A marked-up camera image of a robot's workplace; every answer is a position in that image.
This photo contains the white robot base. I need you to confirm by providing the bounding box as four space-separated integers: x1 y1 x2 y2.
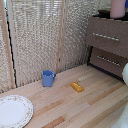
111 105 128 128

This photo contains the silver drawer handle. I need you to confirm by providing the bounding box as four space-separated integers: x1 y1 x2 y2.
92 32 121 42
96 55 122 67

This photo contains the brown drawer cabinet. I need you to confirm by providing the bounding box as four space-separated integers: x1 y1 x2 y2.
85 9 128 82

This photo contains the yellow rectangular block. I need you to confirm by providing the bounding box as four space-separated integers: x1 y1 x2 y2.
69 81 85 93

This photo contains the woven bamboo screen panel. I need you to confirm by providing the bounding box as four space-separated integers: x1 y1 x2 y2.
6 0 64 88
59 0 113 74
0 0 16 94

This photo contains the brown drawer front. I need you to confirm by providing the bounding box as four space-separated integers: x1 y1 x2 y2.
88 46 128 81
85 17 128 60

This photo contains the blue plastic cup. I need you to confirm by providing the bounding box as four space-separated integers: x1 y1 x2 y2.
41 69 57 88

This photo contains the white floral rimmed plate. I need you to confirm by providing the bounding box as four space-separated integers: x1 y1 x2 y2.
0 94 34 128

